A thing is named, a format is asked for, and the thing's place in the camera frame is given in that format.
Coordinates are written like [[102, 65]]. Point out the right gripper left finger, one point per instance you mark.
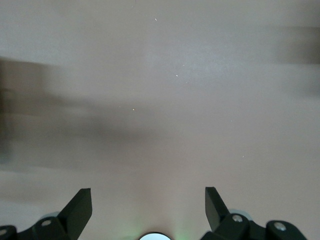
[[75, 212]]

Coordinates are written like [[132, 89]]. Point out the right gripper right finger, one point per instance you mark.
[[217, 212]]

